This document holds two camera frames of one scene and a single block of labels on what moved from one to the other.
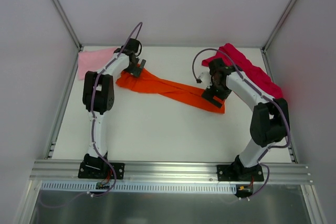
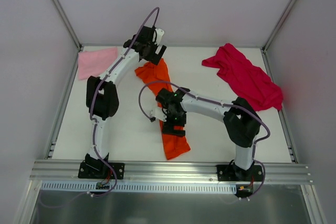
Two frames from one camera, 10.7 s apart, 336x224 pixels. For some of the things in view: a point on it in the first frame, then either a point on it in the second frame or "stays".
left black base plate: (100, 170) stays
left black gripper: (134, 69) → (151, 54)
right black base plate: (231, 172) stays
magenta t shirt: (249, 71) stays
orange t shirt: (146, 82) → (150, 72)
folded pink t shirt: (92, 60) stays
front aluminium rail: (171, 172) stays
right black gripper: (214, 97) → (174, 126)
